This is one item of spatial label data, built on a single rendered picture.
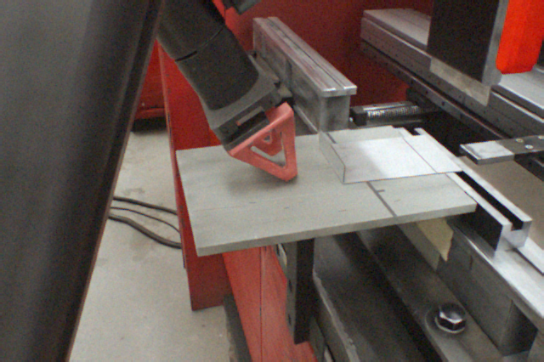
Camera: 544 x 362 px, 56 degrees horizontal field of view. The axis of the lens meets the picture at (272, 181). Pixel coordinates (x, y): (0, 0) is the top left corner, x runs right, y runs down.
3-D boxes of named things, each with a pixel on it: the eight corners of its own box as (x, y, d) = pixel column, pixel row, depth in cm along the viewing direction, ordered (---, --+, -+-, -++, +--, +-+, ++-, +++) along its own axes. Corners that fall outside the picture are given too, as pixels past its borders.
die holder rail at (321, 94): (253, 56, 128) (252, 18, 123) (276, 54, 129) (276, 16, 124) (319, 143, 86) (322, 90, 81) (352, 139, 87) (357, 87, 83)
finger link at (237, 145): (305, 137, 54) (260, 65, 49) (329, 168, 48) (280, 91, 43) (252, 172, 54) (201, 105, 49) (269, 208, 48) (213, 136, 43)
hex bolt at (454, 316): (429, 315, 48) (432, 303, 47) (454, 309, 49) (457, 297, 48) (444, 336, 46) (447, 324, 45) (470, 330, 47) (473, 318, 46)
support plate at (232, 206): (176, 158, 57) (175, 149, 57) (390, 132, 63) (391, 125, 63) (197, 257, 42) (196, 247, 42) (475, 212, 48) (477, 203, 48)
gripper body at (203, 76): (258, 68, 52) (218, 5, 48) (286, 104, 43) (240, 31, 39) (206, 104, 52) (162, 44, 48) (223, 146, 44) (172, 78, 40)
